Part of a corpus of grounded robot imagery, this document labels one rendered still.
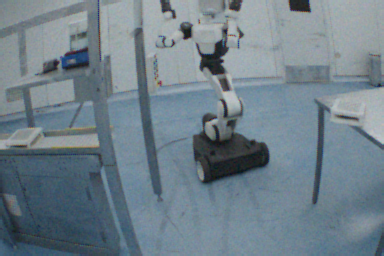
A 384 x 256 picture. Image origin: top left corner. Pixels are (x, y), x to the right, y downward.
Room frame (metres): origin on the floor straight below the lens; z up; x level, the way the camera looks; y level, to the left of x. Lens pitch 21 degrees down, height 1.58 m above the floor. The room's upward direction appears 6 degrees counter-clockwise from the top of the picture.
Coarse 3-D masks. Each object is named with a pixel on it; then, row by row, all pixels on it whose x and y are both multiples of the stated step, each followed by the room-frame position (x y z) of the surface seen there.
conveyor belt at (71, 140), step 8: (64, 136) 2.10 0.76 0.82; (72, 136) 2.09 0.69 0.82; (80, 136) 2.07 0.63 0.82; (88, 136) 2.06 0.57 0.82; (96, 136) 2.04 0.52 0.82; (112, 136) 2.05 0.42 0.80; (0, 144) 2.09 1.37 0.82; (40, 144) 2.01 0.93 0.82; (48, 144) 1.99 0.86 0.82; (56, 144) 1.98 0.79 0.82; (64, 144) 1.97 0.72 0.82; (72, 144) 1.96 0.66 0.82; (80, 144) 1.95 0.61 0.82; (88, 144) 1.94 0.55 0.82; (96, 144) 1.93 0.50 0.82
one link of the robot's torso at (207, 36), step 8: (200, 24) 3.38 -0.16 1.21; (208, 24) 3.29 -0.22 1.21; (216, 24) 3.30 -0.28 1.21; (224, 24) 3.34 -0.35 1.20; (192, 32) 3.31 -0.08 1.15; (200, 32) 3.26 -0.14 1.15; (208, 32) 3.22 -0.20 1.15; (216, 32) 3.20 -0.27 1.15; (224, 32) 3.23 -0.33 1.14; (200, 40) 3.26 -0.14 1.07; (208, 40) 3.23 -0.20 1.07; (216, 40) 3.19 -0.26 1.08; (200, 48) 3.28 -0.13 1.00; (208, 48) 3.24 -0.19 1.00; (216, 48) 3.22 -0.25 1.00; (224, 48) 3.29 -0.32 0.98; (208, 56) 3.28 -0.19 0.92; (216, 56) 3.24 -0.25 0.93
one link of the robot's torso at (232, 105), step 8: (208, 72) 3.24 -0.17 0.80; (216, 80) 3.16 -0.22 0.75; (224, 80) 3.23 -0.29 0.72; (216, 88) 3.19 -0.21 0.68; (224, 88) 3.18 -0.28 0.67; (232, 88) 3.13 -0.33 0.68; (224, 96) 3.07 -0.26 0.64; (232, 96) 3.07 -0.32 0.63; (224, 104) 3.02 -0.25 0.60; (232, 104) 3.02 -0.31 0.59; (240, 104) 3.03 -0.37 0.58; (224, 112) 3.01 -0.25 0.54; (232, 112) 3.01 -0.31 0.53; (240, 112) 3.04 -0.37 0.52
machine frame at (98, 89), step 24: (96, 0) 1.73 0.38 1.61; (24, 24) 1.79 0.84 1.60; (96, 24) 1.73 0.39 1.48; (24, 48) 2.85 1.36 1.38; (96, 48) 1.74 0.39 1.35; (144, 48) 2.74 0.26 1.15; (24, 72) 2.82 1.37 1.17; (96, 72) 1.74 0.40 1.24; (144, 72) 2.70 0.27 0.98; (24, 96) 2.83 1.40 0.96; (96, 96) 1.74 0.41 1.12; (144, 96) 2.70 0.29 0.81; (96, 120) 1.74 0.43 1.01; (144, 120) 2.70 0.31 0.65; (120, 192) 1.74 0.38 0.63; (0, 216) 1.86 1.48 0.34; (120, 216) 1.74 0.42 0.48
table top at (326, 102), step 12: (324, 96) 2.36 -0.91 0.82; (336, 96) 2.35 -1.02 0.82; (348, 96) 2.34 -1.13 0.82; (360, 96) 2.32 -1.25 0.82; (372, 96) 2.30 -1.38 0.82; (324, 108) 2.21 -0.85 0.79; (372, 108) 2.05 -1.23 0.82; (372, 120) 1.84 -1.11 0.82; (360, 132) 1.74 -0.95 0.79; (372, 132) 1.66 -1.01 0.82
